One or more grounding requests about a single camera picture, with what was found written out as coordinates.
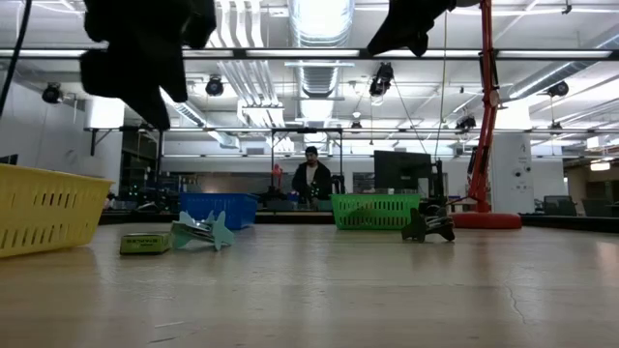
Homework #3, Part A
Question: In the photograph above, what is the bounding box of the small green staple box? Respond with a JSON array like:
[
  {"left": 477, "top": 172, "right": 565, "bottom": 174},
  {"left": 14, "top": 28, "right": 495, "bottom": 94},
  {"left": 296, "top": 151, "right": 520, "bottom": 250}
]
[{"left": 119, "top": 232, "right": 173, "bottom": 256}]

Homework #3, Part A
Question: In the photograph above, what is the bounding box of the black hanging cable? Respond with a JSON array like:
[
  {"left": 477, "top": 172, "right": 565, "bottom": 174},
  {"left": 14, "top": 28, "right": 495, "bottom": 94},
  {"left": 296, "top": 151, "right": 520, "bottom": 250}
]
[{"left": 0, "top": 0, "right": 33, "bottom": 117}]

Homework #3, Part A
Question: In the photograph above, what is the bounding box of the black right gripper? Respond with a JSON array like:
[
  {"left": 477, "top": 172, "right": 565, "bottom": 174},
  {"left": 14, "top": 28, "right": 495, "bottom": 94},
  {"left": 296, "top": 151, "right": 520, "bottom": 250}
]
[{"left": 366, "top": 0, "right": 457, "bottom": 58}]

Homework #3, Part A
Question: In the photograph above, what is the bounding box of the teal staple remover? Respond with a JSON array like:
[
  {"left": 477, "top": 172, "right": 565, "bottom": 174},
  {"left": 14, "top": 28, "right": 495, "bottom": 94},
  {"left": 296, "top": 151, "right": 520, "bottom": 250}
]
[{"left": 169, "top": 210, "right": 236, "bottom": 252}]

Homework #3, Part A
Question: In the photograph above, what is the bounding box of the black computer monitor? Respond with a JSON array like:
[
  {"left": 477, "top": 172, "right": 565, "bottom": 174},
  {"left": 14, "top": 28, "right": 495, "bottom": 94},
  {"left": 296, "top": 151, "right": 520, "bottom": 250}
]
[{"left": 373, "top": 150, "right": 433, "bottom": 191}]

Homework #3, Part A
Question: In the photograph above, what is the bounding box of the blue plastic basket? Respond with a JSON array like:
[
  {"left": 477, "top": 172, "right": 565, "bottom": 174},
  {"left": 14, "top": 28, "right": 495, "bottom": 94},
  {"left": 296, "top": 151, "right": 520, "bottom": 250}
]
[{"left": 179, "top": 192, "right": 259, "bottom": 231}]

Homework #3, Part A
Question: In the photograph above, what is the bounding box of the green plastic basket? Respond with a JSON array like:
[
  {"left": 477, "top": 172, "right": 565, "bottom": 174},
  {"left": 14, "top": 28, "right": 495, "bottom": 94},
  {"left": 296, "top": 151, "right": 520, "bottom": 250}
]
[{"left": 330, "top": 192, "right": 422, "bottom": 231}]

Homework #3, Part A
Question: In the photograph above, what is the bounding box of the black background rig frame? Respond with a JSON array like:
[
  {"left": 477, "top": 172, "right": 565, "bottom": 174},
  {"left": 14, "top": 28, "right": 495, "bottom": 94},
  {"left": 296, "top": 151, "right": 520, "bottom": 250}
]
[{"left": 269, "top": 127, "right": 345, "bottom": 195}]

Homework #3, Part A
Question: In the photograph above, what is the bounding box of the red stand with round base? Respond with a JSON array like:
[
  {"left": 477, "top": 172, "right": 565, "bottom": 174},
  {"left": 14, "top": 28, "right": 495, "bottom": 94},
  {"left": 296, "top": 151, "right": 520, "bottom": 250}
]
[{"left": 448, "top": 0, "right": 523, "bottom": 230}]

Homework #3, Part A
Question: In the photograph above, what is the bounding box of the dark office chair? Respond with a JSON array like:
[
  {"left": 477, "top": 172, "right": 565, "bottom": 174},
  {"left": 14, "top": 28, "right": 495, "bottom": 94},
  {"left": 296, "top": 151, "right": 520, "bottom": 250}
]
[
  {"left": 581, "top": 197, "right": 614, "bottom": 218},
  {"left": 543, "top": 194, "right": 577, "bottom": 217}
]

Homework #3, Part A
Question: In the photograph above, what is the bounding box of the person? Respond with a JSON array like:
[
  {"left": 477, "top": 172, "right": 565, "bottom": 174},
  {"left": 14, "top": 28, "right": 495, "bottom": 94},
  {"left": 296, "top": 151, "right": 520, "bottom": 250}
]
[{"left": 291, "top": 145, "right": 334, "bottom": 204}]

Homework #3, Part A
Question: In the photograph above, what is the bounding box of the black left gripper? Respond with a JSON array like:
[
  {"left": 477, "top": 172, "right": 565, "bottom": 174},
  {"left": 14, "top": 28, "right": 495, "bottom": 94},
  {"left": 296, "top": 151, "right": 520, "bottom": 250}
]
[{"left": 79, "top": 0, "right": 218, "bottom": 131}]

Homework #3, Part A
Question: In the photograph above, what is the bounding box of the silver ceiling air duct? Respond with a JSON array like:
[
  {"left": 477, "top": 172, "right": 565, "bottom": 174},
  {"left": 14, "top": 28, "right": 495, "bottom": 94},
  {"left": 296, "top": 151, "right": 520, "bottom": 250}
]
[{"left": 287, "top": 0, "right": 357, "bottom": 122}]

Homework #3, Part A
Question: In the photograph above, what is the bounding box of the black table frame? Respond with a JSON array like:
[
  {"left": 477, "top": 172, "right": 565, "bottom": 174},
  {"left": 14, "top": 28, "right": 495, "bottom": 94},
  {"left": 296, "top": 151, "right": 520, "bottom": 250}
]
[{"left": 0, "top": 46, "right": 619, "bottom": 62}]

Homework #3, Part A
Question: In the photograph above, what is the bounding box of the yellow plastic basket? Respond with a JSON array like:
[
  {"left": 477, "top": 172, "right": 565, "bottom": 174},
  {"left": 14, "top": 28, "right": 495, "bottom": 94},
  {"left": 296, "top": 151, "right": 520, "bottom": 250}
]
[{"left": 0, "top": 162, "right": 116, "bottom": 259}]

